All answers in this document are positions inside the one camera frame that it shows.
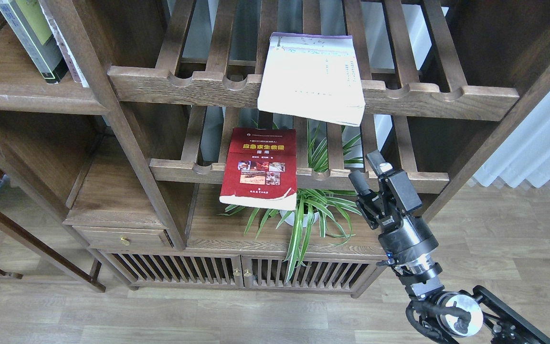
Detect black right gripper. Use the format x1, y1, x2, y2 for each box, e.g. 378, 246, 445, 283
349, 150, 438, 261

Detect green and black book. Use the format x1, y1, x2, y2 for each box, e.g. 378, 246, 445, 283
0, 0, 67, 84

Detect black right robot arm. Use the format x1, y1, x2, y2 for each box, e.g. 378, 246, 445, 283
349, 150, 550, 344

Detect white standing book on shelf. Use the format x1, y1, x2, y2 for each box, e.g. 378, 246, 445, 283
39, 0, 89, 88

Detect green spider plant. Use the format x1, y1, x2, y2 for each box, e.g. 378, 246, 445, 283
218, 120, 362, 283

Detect white plant pot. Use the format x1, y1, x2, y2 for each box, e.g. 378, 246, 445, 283
279, 208, 319, 227

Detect red paperback book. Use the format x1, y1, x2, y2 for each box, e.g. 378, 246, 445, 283
220, 127, 297, 211

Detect white cream paperback book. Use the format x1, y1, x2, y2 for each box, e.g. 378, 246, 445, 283
257, 32, 365, 127

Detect dark wooden bookshelf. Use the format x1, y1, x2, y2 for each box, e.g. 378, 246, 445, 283
0, 0, 550, 298

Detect white curtain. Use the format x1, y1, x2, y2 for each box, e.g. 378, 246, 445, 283
472, 91, 550, 187

